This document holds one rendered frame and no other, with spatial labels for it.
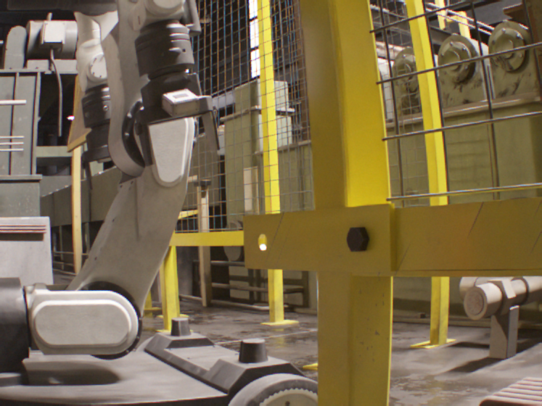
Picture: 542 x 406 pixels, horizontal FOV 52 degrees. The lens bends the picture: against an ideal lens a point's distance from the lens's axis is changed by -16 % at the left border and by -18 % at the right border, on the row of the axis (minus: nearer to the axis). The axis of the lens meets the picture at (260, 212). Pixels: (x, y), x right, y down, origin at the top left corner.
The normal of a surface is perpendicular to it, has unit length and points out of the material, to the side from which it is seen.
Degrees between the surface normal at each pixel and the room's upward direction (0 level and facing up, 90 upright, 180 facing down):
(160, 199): 115
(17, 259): 90
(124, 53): 90
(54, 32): 90
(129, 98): 90
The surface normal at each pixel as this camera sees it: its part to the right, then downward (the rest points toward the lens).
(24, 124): 0.52, -0.05
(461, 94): -0.85, 0.02
